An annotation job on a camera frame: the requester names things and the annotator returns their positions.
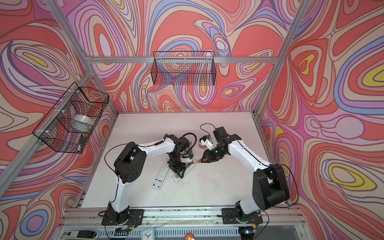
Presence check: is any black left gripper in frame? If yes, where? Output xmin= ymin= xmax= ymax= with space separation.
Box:
xmin=169 ymin=154 xmax=189 ymax=179

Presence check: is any orange handled screwdriver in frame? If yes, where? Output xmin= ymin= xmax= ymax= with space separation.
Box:
xmin=192 ymin=159 xmax=207 ymax=165

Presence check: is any white remote control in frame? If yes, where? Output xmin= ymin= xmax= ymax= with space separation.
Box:
xmin=171 ymin=159 xmax=198 ymax=183

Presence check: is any white remote with coloured buttons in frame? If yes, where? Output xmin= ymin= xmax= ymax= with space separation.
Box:
xmin=152 ymin=160 xmax=170 ymax=190

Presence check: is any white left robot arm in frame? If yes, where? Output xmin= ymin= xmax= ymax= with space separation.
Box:
xmin=111 ymin=135 xmax=190 ymax=214

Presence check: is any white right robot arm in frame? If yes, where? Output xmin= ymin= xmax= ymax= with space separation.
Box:
xmin=199 ymin=127 xmax=290 ymax=215

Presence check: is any pink round black-top pad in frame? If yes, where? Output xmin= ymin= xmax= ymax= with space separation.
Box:
xmin=199 ymin=142 xmax=207 ymax=149

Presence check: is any small white clock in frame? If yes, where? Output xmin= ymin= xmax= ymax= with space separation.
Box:
xmin=141 ymin=228 xmax=156 ymax=240

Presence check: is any white roll in basket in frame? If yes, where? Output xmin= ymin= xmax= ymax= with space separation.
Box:
xmin=69 ymin=115 xmax=95 ymax=133

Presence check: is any black corrugated left cable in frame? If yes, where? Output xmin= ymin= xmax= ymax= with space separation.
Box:
xmin=181 ymin=132 xmax=198 ymax=157

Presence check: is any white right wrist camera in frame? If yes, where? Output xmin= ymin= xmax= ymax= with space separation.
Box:
xmin=199 ymin=135 xmax=214 ymax=150

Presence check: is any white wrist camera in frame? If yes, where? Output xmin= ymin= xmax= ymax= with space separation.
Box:
xmin=199 ymin=135 xmax=214 ymax=150
xmin=182 ymin=151 xmax=194 ymax=160

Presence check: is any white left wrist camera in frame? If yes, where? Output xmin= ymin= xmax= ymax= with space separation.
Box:
xmin=182 ymin=151 xmax=194 ymax=160

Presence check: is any black wire basket back wall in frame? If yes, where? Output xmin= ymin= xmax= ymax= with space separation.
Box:
xmin=151 ymin=50 xmax=217 ymax=86

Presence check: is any black wire basket wall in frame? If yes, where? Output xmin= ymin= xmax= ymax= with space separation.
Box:
xmin=151 ymin=50 xmax=217 ymax=86
xmin=33 ymin=83 xmax=110 ymax=154

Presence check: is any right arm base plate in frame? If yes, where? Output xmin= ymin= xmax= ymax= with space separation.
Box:
xmin=218 ymin=207 xmax=263 ymax=225

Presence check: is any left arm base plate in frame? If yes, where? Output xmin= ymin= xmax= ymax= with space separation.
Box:
xmin=102 ymin=209 xmax=144 ymax=227

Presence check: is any black wire basket left wall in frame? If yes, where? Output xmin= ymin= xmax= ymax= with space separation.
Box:
xmin=33 ymin=83 xmax=110 ymax=154

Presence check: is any black white device front rail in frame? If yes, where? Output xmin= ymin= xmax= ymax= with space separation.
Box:
xmin=60 ymin=230 xmax=99 ymax=240

